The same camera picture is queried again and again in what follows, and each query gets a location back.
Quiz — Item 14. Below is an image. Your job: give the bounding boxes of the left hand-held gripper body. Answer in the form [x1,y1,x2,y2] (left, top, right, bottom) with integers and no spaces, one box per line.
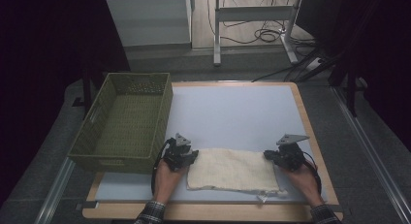
[162,132,194,173]

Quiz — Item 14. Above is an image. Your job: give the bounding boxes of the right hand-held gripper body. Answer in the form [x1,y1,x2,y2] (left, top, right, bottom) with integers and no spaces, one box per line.
[273,133,310,173]

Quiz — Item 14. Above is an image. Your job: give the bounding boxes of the cream knitted towel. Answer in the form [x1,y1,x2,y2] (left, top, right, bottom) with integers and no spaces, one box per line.
[185,147,289,205]

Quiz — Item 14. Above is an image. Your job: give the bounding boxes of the green woven plastic basket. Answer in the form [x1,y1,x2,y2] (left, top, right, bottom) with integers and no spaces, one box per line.
[67,72,174,176]

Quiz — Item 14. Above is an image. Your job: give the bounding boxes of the person's left hand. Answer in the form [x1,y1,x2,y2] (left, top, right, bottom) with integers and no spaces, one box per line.
[153,159,189,205]

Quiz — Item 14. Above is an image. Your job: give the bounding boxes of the person's right hand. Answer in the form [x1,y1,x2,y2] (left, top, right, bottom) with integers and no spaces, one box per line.
[282,162,325,208]

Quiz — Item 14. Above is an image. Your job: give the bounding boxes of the light grey table mat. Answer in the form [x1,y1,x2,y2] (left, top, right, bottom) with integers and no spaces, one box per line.
[94,84,328,205]

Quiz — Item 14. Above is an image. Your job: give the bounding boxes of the dark metal stand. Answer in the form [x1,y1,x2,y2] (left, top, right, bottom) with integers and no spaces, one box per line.
[329,54,370,118]
[72,64,109,119]

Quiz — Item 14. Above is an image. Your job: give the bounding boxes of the white power strip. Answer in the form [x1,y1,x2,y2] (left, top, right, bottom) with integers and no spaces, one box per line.
[304,56,325,73]

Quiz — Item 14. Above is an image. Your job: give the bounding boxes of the white cabinet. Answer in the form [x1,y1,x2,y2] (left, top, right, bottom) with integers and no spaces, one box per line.
[106,0,194,48]

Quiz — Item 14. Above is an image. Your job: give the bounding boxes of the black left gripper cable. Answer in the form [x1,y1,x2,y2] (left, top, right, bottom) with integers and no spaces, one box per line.
[150,137,174,197]

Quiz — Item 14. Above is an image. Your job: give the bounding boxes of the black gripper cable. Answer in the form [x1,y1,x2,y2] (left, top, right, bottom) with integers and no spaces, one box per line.
[150,137,174,197]
[301,150,323,195]

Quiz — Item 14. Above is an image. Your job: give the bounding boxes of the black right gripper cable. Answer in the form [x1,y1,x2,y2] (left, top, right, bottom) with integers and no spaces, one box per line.
[301,150,323,195]

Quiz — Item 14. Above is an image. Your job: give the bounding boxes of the aluminium rail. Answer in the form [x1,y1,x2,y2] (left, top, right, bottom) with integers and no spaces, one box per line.
[331,85,411,224]
[33,157,78,224]

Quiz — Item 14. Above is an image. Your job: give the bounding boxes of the coiled black floor cables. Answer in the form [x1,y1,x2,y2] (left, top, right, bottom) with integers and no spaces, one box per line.
[206,0,317,48]

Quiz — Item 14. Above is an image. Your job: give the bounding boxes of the grey metal desk frame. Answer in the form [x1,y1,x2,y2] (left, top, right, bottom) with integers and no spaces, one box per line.
[212,0,304,67]

